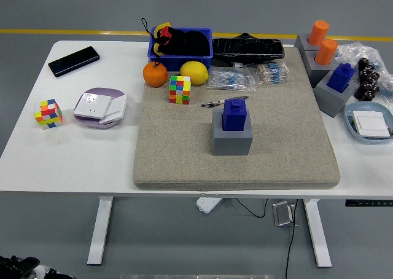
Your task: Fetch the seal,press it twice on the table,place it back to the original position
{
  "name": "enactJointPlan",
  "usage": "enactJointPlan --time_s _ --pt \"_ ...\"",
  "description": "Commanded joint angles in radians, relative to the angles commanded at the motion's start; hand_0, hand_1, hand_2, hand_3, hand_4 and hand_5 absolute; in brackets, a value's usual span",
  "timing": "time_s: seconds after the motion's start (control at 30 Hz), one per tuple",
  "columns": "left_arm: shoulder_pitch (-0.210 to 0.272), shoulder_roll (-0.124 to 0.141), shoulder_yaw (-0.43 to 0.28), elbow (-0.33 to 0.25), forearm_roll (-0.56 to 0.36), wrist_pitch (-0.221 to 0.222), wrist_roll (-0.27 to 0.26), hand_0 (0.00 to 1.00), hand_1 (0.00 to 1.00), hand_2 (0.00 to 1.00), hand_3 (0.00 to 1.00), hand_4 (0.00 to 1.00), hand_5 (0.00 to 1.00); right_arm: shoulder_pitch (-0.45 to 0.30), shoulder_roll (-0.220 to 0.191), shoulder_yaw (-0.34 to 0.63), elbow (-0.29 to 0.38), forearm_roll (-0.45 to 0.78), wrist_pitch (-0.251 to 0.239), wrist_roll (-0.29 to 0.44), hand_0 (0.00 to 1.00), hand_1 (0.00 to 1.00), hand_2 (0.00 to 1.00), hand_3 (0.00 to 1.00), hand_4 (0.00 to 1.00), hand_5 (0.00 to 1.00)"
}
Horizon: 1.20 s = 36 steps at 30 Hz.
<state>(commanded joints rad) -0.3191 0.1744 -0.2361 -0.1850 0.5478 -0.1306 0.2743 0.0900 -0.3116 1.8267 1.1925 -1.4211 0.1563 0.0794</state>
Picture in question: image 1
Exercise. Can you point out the blue plastic bin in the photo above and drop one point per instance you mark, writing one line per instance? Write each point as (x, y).
(181, 62)

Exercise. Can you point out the clear bag of blue resistors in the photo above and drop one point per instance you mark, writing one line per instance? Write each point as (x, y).
(230, 80)

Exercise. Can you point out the purple plate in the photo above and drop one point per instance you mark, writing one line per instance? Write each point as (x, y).
(101, 91)

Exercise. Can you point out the white table leg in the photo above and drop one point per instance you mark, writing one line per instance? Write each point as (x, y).
(317, 233)
(99, 230)

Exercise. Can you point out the black table control panel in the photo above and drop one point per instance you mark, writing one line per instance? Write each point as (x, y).
(368, 203)

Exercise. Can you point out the grey round-hole holder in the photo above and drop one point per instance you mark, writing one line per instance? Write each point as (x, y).
(316, 73)
(302, 44)

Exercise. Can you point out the black keyboard in plastic wrap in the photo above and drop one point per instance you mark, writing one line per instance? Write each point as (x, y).
(248, 50)

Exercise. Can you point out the clear bag of mixed resistors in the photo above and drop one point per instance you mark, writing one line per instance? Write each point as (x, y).
(273, 73)

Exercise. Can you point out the black smartphone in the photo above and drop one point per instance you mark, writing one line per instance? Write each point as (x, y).
(73, 61)

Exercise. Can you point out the dark brown knob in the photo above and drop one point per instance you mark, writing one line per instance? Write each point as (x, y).
(367, 75)
(374, 88)
(375, 77)
(371, 69)
(368, 96)
(360, 93)
(365, 86)
(363, 64)

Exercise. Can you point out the scrambled twisted rubik's cube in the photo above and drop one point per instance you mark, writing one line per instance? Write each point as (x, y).
(48, 113)

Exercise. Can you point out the white wall switch panel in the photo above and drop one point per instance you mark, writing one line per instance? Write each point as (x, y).
(371, 123)
(116, 108)

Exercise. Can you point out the black silver pen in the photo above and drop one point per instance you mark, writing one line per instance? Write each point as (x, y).
(212, 104)

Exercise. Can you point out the grey square seal holder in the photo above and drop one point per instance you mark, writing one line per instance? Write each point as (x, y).
(231, 142)
(331, 99)

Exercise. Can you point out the orange fruit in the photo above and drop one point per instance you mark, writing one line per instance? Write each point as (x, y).
(155, 74)

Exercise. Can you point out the crumpled clear plastic bag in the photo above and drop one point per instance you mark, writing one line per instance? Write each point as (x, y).
(357, 50)

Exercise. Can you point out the yellow red toy piece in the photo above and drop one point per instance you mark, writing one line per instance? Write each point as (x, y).
(159, 30)

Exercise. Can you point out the white wall socket panel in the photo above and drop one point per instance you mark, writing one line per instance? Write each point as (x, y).
(92, 107)

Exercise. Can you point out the light blue plate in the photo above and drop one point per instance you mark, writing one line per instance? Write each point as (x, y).
(368, 107)

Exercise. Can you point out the grey-brown mat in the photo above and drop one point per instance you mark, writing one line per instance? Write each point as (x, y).
(184, 156)

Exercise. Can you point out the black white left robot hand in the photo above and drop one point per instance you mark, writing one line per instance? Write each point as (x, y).
(18, 268)

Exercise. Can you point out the small white connector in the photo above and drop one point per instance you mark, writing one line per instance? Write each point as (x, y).
(237, 65)

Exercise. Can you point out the orange cylinder stamp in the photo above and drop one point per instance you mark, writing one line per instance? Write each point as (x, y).
(318, 32)
(326, 52)

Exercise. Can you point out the yellow lemon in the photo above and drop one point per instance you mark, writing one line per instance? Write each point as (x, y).
(194, 72)

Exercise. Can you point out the white power strip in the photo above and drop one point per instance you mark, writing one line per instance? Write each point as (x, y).
(208, 204)

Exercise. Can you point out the blue seal stamp block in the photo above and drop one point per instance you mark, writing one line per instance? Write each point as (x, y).
(235, 116)
(340, 77)

